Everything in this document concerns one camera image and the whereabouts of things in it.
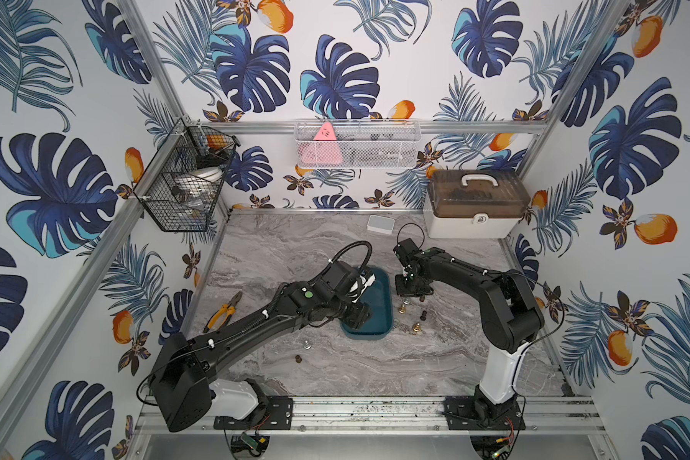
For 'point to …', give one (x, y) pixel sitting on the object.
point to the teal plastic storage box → (379, 296)
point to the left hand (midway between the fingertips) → (365, 306)
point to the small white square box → (380, 224)
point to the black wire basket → (180, 187)
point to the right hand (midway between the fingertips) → (406, 291)
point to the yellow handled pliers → (228, 310)
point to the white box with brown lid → (475, 204)
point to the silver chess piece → (307, 346)
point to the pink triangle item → (324, 149)
